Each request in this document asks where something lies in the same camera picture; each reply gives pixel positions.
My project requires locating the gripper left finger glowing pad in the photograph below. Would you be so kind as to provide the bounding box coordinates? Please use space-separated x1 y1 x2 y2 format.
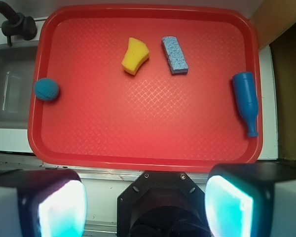
0 169 87 237

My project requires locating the yellow sponge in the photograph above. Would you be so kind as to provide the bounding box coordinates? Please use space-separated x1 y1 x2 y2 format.
121 38 149 76

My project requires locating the grey sink basin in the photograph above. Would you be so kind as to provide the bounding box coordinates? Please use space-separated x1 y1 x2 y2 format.
0 41 38 129

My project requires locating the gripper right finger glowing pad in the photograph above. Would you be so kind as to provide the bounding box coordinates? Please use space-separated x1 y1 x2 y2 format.
205 162 296 237

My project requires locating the black faucet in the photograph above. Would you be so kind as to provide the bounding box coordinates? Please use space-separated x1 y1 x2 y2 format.
0 1 37 46

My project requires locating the red plastic tray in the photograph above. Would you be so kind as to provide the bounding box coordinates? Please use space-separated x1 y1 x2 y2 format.
28 4 263 172

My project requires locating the blue rectangular sponge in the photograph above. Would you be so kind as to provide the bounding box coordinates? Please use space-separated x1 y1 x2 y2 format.
162 36 189 75

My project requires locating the blue textured ball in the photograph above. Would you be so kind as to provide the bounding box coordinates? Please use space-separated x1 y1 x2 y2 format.
34 78 60 101

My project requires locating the blue plastic bottle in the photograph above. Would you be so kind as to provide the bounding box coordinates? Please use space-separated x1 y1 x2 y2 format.
232 72 259 138

